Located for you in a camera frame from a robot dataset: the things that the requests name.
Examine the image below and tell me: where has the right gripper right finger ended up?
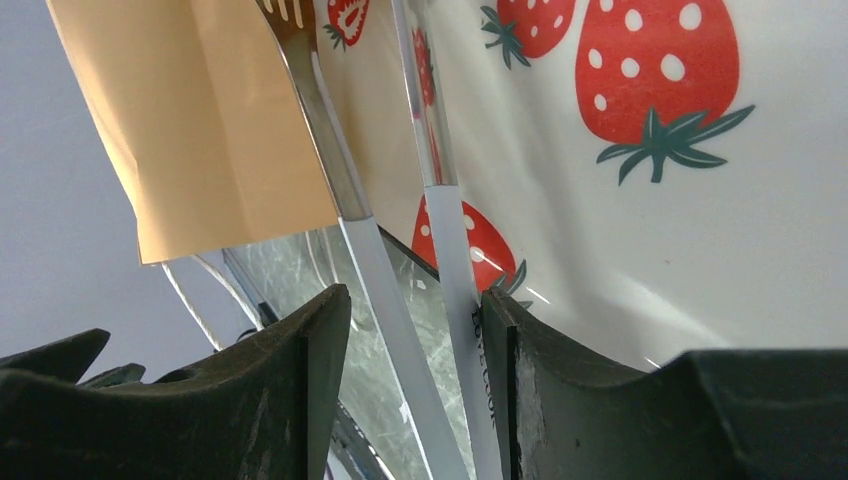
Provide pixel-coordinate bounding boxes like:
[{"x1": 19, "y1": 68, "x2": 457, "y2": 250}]
[{"x1": 480, "y1": 288, "x2": 847, "y2": 479}]

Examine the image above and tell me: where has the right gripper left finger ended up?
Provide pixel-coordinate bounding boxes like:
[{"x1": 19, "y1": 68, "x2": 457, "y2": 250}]
[{"x1": 1, "y1": 284, "x2": 351, "y2": 479}]

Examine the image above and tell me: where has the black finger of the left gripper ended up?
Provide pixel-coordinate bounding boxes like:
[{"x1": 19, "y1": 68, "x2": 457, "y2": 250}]
[{"x1": 1, "y1": 328, "x2": 146, "y2": 388}]

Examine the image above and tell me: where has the strawberry pattern tray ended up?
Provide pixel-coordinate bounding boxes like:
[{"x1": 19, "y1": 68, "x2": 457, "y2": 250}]
[{"x1": 315, "y1": 1, "x2": 847, "y2": 368}]

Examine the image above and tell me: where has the brown paper bag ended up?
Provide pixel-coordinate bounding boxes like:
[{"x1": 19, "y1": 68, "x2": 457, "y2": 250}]
[{"x1": 48, "y1": 0, "x2": 337, "y2": 264}]

